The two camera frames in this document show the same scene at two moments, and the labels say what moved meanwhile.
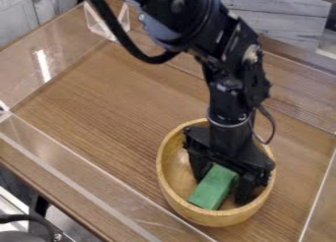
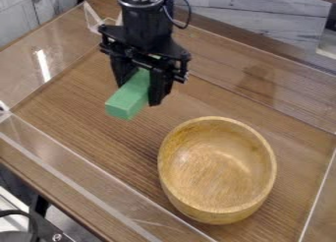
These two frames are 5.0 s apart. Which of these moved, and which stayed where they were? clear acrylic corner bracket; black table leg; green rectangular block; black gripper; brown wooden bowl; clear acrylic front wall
Moved: green rectangular block; black gripper
Stayed: clear acrylic front wall; clear acrylic corner bracket; brown wooden bowl; black table leg
